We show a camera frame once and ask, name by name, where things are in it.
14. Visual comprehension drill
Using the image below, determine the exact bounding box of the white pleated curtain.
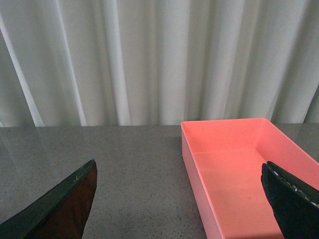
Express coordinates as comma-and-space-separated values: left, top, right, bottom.
0, 0, 319, 127

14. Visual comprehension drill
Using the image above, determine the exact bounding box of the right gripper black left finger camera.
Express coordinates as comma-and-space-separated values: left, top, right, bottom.
0, 159, 97, 239

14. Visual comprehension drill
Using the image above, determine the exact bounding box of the pink plastic box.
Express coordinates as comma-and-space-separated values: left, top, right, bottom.
181, 118, 319, 239

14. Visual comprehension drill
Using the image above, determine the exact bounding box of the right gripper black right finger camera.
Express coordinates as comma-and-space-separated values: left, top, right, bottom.
261, 161, 319, 239

